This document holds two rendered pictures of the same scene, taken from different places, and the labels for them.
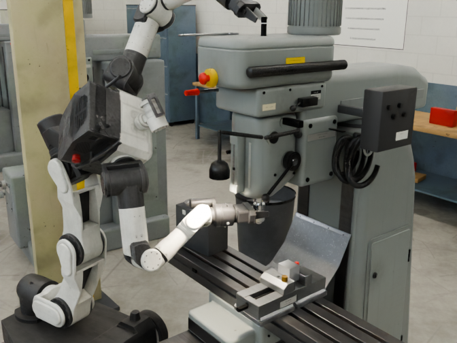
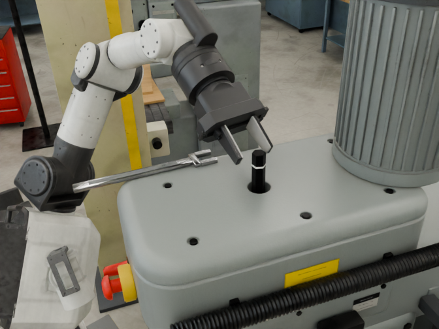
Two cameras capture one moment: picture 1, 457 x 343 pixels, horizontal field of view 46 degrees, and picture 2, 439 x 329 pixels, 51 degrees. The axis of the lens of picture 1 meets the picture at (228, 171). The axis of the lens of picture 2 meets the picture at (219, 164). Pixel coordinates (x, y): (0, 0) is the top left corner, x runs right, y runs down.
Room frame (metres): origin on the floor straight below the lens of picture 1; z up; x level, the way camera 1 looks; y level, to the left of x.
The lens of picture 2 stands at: (1.35, -0.26, 2.31)
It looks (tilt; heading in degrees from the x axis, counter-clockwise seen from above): 32 degrees down; 20
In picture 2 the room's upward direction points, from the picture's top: 2 degrees counter-clockwise
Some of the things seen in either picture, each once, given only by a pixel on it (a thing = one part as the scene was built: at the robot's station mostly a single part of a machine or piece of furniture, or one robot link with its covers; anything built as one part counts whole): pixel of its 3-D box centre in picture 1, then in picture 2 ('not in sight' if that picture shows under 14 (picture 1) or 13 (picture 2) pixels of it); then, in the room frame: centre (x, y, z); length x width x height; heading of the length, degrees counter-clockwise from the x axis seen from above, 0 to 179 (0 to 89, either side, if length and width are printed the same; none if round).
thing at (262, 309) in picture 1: (282, 288); not in sight; (1.78, -0.20, 0.99); 0.35 x 0.15 x 0.11; 129
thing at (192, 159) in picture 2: (208, 34); (146, 171); (1.92, 0.07, 1.89); 0.24 x 0.04 x 0.01; 131
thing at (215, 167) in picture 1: (219, 168); not in sight; (1.79, 0.03, 1.45); 0.07 x 0.07 x 0.06
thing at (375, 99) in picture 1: (390, 118); not in sight; (1.86, -0.56, 1.62); 0.20 x 0.09 x 0.21; 128
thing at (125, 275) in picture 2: (210, 77); (127, 282); (1.80, 0.06, 1.76); 0.06 x 0.02 x 0.06; 38
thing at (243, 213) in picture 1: (236, 214); not in sight; (1.91, -0.03, 1.23); 0.13 x 0.12 x 0.10; 16
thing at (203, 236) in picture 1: (201, 224); not in sight; (2.27, 0.12, 1.04); 0.22 x 0.12 x 0.20; 45
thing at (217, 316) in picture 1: (256, 311); not in sight; (1.94, -0.12, 0.80); 0.50 x 0.35 x 0.12; 128
